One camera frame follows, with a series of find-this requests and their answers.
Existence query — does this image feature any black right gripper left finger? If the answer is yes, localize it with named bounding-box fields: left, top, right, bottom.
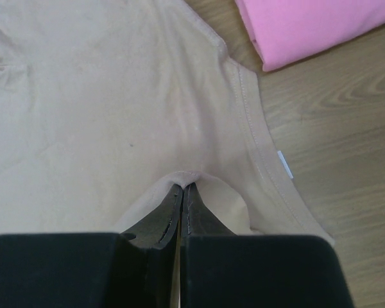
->
left=0, top=185, right=183, bottom=307

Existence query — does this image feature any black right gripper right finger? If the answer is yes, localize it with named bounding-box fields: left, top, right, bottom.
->
left=180, top=184, right=354, bottom=307

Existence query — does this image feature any beige t shirt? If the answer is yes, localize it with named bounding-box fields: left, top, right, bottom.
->
left=0, top=1, right=328, bottom=238

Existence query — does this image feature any folded bright pink t shirt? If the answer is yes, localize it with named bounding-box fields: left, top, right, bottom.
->
left=236, top=0, right=385, bottom=72

